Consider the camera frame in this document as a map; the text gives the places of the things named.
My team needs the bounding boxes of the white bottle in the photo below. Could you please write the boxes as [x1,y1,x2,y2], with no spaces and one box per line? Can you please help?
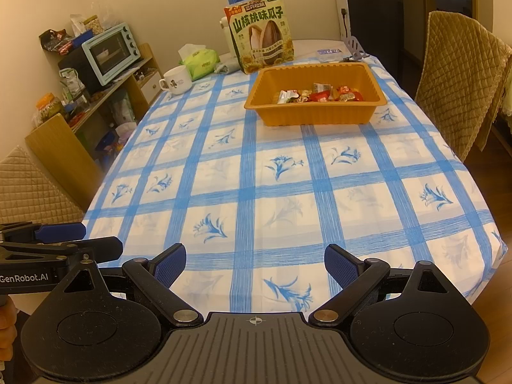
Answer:
[219,15,236,57]

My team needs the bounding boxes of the grey cloth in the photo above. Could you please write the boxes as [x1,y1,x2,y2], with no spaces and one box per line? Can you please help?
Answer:
[214,58,241,75]

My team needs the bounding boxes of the jar of nuts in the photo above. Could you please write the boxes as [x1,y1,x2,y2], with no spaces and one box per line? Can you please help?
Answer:
[83,15,104,34]

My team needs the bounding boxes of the orange lid jar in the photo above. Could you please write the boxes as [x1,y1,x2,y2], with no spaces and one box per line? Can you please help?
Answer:
[35,93,64,124]

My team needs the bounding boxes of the dark snack bags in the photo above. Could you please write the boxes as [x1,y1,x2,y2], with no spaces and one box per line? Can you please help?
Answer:
[39,29,73,53]

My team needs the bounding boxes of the black microwave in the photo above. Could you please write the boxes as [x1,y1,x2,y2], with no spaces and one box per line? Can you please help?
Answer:
[58,48,105,95]

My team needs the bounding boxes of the small white drawer box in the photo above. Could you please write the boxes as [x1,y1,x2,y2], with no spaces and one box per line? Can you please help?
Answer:
[138,73,161,99]

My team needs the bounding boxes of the white mug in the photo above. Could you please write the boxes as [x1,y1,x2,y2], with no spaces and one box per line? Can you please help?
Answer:
[159,67,192,96]

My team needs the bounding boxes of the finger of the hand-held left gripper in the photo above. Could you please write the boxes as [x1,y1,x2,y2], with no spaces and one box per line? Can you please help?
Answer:
[0,222,87,244]
[0,236,124,268]

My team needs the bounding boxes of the white green snack bags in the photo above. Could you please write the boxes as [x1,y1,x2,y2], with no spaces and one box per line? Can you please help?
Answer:
[59,68,88,102]

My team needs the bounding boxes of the green tissue pack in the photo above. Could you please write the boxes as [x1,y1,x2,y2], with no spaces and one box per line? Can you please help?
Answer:
[178,44,220,82]

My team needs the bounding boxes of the wooden chair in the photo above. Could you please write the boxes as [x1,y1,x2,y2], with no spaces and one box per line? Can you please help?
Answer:
[25,113,106,209]

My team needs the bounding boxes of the light blue toaster oven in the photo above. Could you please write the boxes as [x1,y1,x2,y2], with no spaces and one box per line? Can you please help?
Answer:
[81,23,142,86]

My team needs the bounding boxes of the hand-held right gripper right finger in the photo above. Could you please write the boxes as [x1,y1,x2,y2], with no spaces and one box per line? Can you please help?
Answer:
[308,243,453,327]

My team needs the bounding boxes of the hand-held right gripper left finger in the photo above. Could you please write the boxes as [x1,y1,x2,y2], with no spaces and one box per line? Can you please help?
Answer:
[60,243,204,327]

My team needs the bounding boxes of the large sunflower seed bag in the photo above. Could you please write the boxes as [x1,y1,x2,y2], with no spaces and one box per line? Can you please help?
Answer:
[224,0,296,75]

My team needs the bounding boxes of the grey phone stand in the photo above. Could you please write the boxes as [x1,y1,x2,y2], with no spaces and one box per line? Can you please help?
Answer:
[343,36,371,63]

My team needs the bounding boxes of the orange plastic tray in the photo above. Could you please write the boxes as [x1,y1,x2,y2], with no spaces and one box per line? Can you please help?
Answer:
[244,62,387,128]

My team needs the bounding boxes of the blue checked tablecloth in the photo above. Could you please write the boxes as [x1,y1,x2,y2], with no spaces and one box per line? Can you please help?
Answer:
[82,54,503,315]

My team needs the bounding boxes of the chair with quilted cover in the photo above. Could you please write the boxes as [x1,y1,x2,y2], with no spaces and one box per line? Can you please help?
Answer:
[415,10,512,163]
[0,146,87,225]

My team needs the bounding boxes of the person's left hand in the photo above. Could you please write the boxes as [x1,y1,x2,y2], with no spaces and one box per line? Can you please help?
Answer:
[0,298,19,363]

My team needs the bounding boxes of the pale yellow cloth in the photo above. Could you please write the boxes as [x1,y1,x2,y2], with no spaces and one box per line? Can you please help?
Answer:
[496,64,512,117]

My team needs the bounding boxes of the wooden shelf unit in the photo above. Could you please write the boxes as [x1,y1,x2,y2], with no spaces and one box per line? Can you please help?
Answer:
[34,43,159,169]

